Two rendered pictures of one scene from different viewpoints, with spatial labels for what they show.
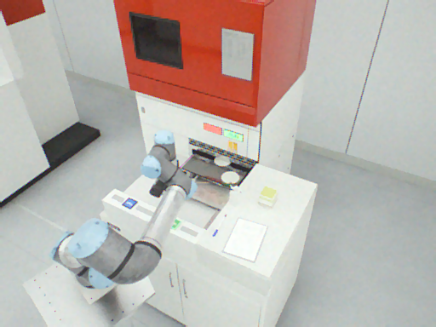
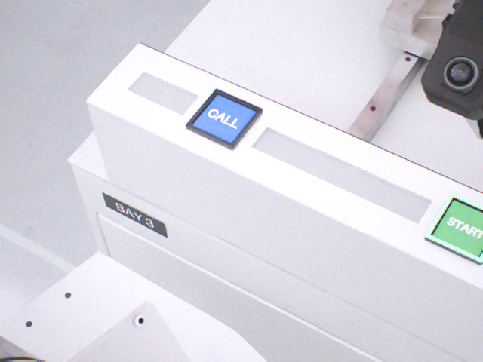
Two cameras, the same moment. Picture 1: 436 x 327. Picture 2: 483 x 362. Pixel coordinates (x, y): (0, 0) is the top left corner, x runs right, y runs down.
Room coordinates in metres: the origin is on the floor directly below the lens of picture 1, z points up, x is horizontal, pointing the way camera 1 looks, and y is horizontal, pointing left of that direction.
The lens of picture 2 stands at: (0.59, 0.34, 1.72)
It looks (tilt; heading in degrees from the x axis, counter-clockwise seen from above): 53 degrees down; 6
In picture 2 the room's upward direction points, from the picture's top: 5 degrees counter-clockwise
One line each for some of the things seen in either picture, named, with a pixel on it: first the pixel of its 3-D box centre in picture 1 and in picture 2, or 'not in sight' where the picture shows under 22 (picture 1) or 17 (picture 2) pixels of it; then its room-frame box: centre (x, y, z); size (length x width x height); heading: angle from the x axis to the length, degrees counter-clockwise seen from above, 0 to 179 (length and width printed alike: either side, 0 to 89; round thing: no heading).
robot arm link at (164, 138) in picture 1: (164, 146); not in sight; (1.10, 0.20, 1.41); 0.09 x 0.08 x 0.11; 164
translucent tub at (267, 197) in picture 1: (268, 197); not in sight; (1.21, -0.24, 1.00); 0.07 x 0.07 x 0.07; 60
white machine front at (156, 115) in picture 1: (195, 133); not in sight; (1.72, 0.13, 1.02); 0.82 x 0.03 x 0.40; 60
